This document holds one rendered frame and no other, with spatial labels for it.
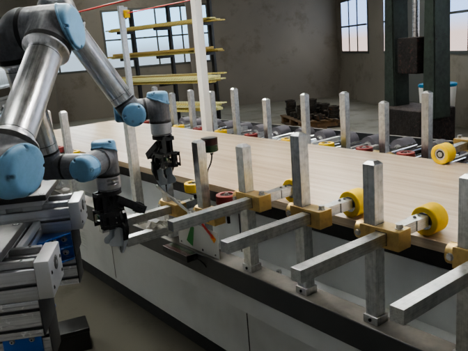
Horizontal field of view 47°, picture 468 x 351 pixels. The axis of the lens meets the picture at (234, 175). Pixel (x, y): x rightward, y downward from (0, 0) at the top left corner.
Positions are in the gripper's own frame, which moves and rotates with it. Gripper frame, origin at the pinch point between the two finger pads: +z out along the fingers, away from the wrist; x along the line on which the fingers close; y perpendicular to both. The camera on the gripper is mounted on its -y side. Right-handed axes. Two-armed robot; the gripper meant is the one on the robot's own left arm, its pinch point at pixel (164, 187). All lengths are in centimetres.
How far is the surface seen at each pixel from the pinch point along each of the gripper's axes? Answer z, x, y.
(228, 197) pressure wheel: 3.3, 13.5, 20.6
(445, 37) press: -40, 478, -176
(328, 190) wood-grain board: 4, 42, 42
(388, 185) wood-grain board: 4, 59, 55
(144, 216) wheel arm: 10.9, -6.4, -6.5
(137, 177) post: 2.7, 7.9, -36.2
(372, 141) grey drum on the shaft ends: 10, 152, -25
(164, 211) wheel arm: 10.8, 2.2, -6.5
